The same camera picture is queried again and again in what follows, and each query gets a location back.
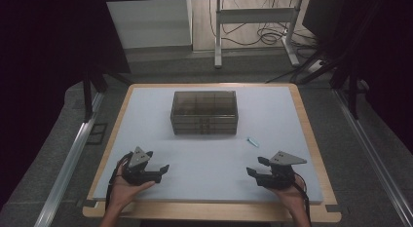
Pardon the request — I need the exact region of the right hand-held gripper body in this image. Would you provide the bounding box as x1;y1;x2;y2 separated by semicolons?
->
255;150;308;190

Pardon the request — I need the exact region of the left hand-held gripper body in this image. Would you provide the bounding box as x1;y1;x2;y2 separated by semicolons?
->
121;146;164;186

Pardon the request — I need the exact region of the small clear blue-capped tube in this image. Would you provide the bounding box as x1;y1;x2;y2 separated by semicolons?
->
246;136;261;149

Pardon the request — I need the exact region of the smoky clear plastic drawer box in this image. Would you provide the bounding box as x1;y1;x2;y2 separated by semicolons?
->
169;90;240;136

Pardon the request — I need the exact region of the person's right hand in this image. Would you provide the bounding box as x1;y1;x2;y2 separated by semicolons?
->
267;176;308;219

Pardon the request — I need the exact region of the person's left hand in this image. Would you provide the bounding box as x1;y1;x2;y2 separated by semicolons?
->
107;163;157;212

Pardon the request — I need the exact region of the wooden table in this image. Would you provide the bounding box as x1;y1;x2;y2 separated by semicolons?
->
82;83;343;224

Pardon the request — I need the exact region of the black metal stand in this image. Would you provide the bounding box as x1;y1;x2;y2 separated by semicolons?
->
290;41;373;121
81;70;110;123

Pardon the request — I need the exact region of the white power strip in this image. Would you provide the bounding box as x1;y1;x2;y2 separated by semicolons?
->
306;58;326;74

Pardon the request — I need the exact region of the dark curtain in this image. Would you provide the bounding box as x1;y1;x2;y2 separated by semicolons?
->
0;0;131;208
303;0;413;153

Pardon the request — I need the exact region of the white cabinet panel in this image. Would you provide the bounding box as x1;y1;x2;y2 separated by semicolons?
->
106;0;194;50

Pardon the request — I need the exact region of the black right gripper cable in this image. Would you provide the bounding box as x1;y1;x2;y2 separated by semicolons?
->
291;172;314;227

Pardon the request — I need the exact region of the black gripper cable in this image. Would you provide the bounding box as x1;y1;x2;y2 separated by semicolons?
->
104;151;134;211
291;172;314;227

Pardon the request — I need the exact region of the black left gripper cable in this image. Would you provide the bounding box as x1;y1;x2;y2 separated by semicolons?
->
104;151;134;211

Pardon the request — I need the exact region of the small black floor frame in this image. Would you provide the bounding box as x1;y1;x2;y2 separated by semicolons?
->
85;122;109;146

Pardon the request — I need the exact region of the aluminium floor rail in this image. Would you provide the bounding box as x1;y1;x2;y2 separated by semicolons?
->
334;89;413;227
33;92;105;227

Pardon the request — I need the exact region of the tangle of black floor cables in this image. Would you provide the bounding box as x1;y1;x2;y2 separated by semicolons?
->
208;0;319;59

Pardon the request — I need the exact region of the white metal desk frame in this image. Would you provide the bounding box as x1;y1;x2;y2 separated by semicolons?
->
213;0;302;70

